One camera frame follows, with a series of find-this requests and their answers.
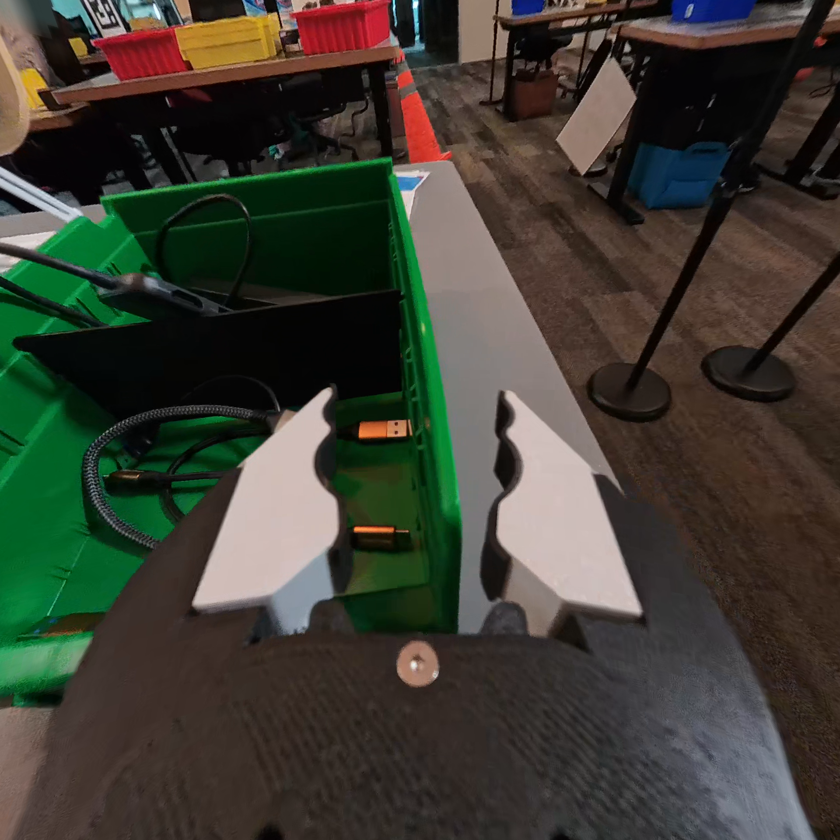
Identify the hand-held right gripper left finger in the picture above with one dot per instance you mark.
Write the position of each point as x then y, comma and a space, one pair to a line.
275, 525

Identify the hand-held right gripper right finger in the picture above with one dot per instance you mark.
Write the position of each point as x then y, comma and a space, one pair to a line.
564, 538

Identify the green plastic bin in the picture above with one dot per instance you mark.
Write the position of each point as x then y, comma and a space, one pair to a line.
39, 525

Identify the dark grey USB hub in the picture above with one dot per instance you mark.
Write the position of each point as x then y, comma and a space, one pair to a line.
164, 295

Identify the grey desk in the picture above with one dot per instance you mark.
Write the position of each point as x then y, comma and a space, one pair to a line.
485, 315

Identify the black bin divider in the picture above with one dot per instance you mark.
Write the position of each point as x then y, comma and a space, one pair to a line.
229, 367

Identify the blue-striped clear plastic bag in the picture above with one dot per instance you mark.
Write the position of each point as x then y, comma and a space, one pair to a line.
410, 184

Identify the blue storage tote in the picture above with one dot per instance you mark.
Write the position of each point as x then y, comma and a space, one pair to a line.
679, 174

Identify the grey flat board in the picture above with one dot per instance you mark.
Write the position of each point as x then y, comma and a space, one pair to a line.
600, 118

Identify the orange traffic cone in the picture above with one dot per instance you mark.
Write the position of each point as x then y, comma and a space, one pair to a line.
417, 118

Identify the brown bag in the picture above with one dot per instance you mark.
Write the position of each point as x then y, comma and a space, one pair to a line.
535, 95

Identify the wooden workbench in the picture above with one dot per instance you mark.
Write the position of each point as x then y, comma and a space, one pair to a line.
229, 75

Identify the yellow plastic bin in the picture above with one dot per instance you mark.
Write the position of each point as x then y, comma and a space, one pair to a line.
223, 43

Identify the red plastic bin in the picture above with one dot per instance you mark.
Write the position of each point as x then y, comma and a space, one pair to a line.
141, 56
341, 29

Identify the framed marker poster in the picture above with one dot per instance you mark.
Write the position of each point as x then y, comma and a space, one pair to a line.
105, 16

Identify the blue plastic bin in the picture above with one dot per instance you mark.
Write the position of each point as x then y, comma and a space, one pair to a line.
712, 10

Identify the black stanchion post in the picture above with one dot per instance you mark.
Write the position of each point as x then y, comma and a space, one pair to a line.
630, 392
748, 374

